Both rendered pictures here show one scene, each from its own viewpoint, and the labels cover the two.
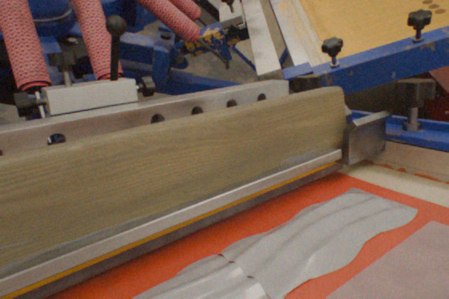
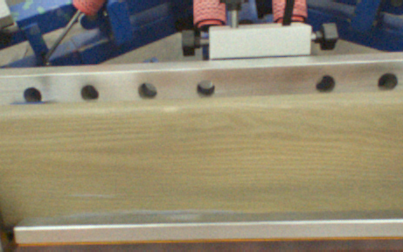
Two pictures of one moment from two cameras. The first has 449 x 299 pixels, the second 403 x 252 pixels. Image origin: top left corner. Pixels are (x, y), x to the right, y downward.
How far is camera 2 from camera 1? 0.07 m
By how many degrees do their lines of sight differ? 36
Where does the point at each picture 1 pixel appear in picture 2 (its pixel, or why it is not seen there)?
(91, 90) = (255, 35)
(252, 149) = not seen: outside the picture
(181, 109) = (363, 74)
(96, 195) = (185, 169)
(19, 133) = (173, 73)
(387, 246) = not seen: outside the picture
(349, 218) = not seen: outside the picture
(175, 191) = (285, 192)
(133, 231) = (215, 226)
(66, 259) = (139, 230)
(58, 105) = (218, 48)
